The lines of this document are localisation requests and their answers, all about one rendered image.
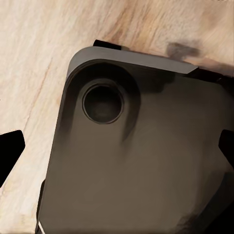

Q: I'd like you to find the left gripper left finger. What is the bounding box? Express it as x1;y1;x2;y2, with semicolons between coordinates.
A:
0;130;25;188

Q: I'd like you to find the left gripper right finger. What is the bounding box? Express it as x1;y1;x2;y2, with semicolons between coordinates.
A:
218;129;234;169

